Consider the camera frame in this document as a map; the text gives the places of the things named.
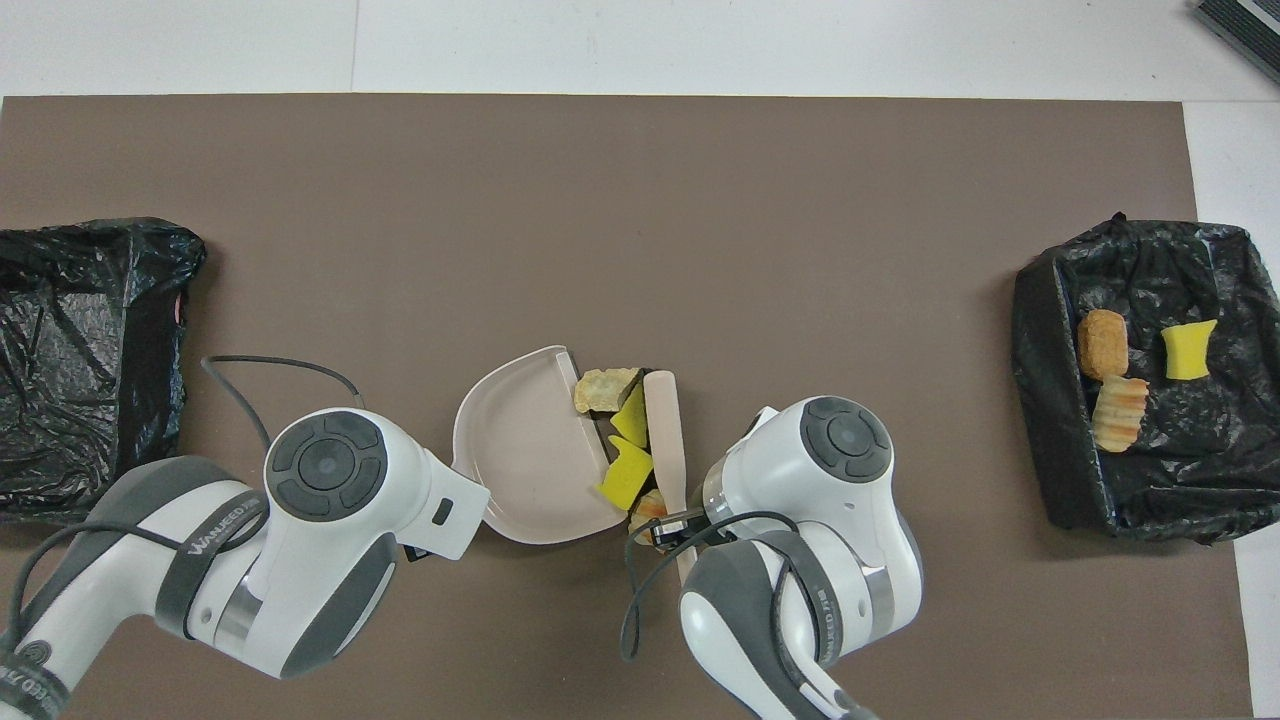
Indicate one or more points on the black bag lined bin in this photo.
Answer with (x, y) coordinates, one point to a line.
(90, 380)
(1200, 470)

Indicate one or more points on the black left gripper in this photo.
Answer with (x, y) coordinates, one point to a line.
(417, 553)

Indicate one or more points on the beige bread chunk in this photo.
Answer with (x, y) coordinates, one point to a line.
(1120, 412)
(603, 390)

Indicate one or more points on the brown textured cylinder piece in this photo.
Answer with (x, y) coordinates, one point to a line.
(1102, 344)

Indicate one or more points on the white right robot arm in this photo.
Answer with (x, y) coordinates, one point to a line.
(830, 520)

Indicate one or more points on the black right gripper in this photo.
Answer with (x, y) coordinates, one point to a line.
(703, 522)

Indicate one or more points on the orange striped croissant piece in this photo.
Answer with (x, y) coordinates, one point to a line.
(650, 506)

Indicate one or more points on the beige plastic dustpan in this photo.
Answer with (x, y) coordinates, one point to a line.
(530, 450)

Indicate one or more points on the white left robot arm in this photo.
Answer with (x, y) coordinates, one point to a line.
(300, 560)

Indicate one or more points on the yellow sponge piece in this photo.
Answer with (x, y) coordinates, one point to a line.
(632, 420)
(1188, 350)
(625, 476)

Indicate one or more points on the dark ribbed grille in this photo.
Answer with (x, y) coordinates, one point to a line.
(1245, 25)

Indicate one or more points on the beige hand brush black bristles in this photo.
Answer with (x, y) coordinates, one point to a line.
(666, 430)

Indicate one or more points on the brown table mat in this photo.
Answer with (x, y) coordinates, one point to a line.
(640, 200)

